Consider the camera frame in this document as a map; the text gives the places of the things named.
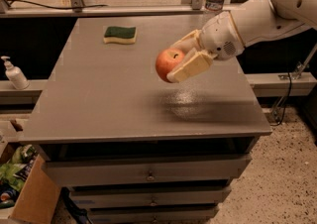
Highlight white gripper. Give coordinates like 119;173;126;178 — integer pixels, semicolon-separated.
166;12;245;83

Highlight red yellow apple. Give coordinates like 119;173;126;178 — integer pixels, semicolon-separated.
156;48;185;82

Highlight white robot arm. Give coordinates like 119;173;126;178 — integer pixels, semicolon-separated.
167;0;317;83

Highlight green yellow sponge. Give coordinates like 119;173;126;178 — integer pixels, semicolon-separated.
103;26;137;45

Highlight grey drawer cabinet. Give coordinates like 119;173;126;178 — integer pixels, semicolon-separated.
22;16;270;224

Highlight white pump dispenser bottle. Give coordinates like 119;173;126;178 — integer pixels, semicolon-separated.
1;56;29;90

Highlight green snack bags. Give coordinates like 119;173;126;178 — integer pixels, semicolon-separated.
0;144;38;210

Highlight brown cardboard box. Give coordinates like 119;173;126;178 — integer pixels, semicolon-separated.
0;156;60;224

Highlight black cable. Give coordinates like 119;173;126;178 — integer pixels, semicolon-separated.
269;70;294;127

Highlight grey metal railing frame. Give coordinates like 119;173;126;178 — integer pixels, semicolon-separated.
1;0;317;22

